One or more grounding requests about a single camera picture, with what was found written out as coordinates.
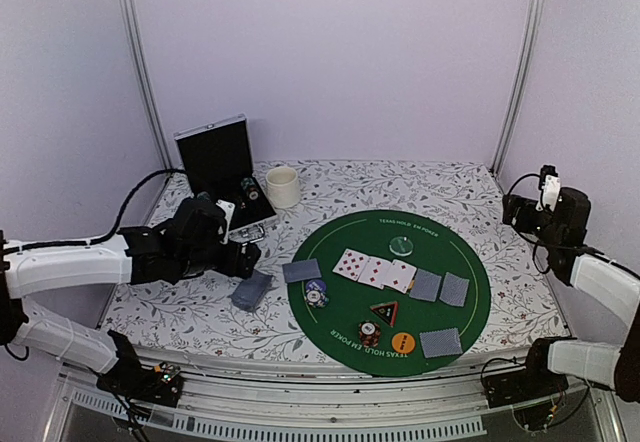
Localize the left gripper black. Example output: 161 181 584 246
176 238 261 278

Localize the blue playing card deck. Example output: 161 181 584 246
229 270 274 312

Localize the dealt playing card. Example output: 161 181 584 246
419 328 463 358
282 259 321 284

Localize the purple small blind button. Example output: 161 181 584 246
305 279 327 294

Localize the small poker chip stack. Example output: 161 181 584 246
305 289 329 308

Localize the community card face-down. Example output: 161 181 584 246
439 272 470 307
409 269 442 302

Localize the aluminium poker chip case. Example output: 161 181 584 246
174 114 277 242

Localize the face-up red card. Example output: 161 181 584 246
333 248 370 281
383 259 417 293
357 256 392 289

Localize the clear dealer button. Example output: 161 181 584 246
389 236 414 257

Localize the black triangular button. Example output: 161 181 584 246
370 301 399 327

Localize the orange big blind button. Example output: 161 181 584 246
391 332 416 355

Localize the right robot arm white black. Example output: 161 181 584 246
502 187 639 402

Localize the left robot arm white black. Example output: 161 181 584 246
1 191 261 396

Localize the poker chip row right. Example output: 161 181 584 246
240 177 260 201

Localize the white ceramic cup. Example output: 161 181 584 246
266 166 301 209

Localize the green round poker mat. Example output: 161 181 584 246
287 210 491 377

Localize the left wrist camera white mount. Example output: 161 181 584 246
216 199 236 245

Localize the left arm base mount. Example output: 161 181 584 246
96 361 184 408

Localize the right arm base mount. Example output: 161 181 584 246
480 358 569 408

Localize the right aluminium frame post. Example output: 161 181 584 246
490 0 545 176

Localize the aluminium frame post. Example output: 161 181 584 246
119 0 173 169
490 0 545 176

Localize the left aluminium frame post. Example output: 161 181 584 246
119 0 173 169

